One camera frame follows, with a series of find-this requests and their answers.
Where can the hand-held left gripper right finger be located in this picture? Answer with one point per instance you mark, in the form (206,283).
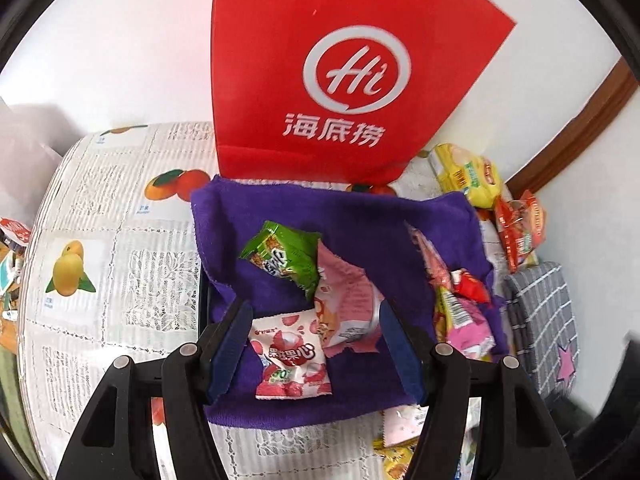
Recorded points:
(402,355)

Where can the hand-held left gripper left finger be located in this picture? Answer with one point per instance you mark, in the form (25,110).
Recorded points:
(230,350)

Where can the white pink lychee candy packet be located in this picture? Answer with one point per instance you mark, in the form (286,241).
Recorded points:
(290,355)

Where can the pink yellow snack packet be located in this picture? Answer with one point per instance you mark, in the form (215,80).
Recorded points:
(465,330)

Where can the pink cake packet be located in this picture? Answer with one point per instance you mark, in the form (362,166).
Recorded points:
(345,300)

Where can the long red pink stick packet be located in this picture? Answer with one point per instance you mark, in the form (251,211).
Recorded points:
(430,265)

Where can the small red snack packet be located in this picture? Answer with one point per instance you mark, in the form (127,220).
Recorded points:
(470,285)

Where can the green snack packet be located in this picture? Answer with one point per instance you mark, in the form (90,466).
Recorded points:
(280,255)

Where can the purple towel covered tray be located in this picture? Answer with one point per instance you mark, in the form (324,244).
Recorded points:
(360,230)

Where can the flat pale pink packet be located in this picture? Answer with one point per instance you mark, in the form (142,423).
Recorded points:
(400,422)

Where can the yellow triangular snack packet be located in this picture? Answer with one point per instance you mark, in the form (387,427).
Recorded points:
(395,462)

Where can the fruit print tablecloth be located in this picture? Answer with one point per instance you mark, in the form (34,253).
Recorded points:
(100,310)

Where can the grey plaid cloth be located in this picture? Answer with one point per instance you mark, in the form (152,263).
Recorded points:
(542,310)

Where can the large red snack packet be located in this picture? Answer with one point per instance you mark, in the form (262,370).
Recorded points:
(522,230)

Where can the large yellow snack packet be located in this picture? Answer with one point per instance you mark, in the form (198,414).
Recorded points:
(465,175)

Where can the wooden nightstand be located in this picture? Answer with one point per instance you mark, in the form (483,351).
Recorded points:
(7,332)

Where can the green bedsheet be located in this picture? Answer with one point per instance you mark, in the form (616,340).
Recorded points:
(15,410)

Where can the teal white packet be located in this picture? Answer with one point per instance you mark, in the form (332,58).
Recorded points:
(4,272)

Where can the white plastic bag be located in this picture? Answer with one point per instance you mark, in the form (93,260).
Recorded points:
(25,160)

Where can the red paper bag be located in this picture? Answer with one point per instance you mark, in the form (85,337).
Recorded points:
(280,60)

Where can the brown wooden door frame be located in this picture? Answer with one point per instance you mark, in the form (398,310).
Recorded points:
(580,130)

